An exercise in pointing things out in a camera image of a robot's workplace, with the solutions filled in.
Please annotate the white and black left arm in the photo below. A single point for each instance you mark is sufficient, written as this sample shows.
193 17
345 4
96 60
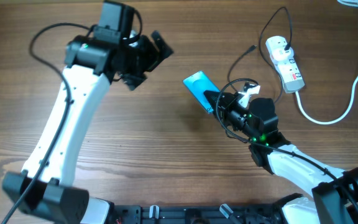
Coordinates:
44 187

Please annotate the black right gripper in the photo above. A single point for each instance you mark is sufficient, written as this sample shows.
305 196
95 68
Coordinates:
227 101

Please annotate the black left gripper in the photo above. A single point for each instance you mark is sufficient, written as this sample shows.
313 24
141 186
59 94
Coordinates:
154 56

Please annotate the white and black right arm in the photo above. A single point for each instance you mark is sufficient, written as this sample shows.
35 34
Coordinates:
333 192

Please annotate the white power strip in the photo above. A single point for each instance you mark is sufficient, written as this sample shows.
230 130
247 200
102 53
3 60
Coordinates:
288 70

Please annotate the blue screen smartphone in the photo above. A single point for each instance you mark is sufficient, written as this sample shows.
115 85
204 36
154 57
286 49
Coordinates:
197 84

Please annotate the white charger plug adapter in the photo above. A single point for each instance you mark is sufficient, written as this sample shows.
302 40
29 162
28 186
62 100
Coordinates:
280 54

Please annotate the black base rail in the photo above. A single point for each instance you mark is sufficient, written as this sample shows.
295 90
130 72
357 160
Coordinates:
253 213

